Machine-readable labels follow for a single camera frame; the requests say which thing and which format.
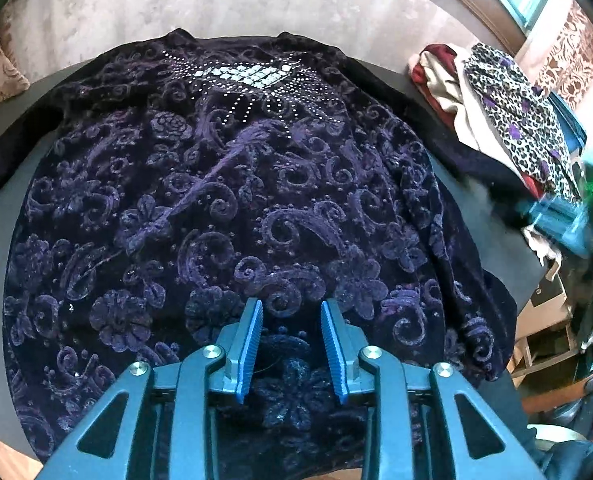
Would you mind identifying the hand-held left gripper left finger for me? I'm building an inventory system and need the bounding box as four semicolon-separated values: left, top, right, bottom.
36;298;264;480

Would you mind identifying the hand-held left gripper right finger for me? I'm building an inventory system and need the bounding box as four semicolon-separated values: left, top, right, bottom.
320;298;547;480

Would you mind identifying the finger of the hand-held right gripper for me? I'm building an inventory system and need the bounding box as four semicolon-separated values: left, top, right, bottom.
523;195;589;258

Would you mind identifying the purple embossed velvet garment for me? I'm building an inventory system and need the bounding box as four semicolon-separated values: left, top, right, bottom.
0;27;519;466

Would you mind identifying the blue folded cloth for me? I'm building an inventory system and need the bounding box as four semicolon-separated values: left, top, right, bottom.
546;90;590;162

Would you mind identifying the leopard print garment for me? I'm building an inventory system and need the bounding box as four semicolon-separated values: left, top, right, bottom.
463;42;583;202

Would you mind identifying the brown patterned curtain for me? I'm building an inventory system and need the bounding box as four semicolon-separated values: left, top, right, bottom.
531;0;593;107

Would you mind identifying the cream knit garment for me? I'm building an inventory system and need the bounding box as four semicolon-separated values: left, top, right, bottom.
419;52;508;152

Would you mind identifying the red garment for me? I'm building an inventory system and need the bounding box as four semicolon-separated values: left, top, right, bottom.
409;44;458;107

